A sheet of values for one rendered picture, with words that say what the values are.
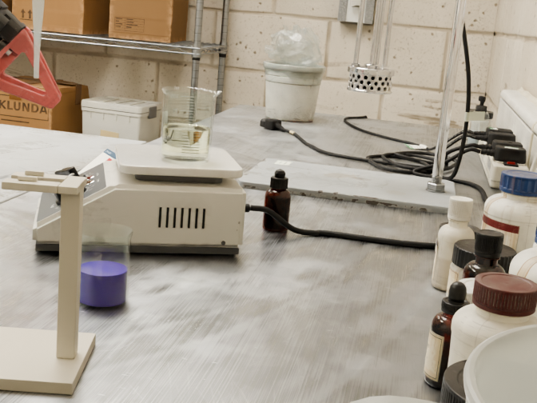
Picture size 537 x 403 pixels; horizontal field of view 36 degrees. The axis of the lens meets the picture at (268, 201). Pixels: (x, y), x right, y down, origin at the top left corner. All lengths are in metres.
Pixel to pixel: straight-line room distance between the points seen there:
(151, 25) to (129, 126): 0.39
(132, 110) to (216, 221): 2.30
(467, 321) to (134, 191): 0.39
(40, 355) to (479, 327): 0.28
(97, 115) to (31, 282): 2.45
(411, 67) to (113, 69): 1.20
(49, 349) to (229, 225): 0.28
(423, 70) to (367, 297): 2.50
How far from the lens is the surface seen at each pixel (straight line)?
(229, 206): 0.80
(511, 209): 0.77
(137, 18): 3.02
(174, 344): 0.61
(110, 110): 3.12
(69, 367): 0.55
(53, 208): 0.81
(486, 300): 0.49
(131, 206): 0.78
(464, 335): 0.49
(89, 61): 3.48
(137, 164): 0.79
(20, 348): 0.58
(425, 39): 3.20
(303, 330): 0.65
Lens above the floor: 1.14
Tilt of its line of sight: 13 degrees down
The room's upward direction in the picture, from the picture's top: 5 degrees clockwise
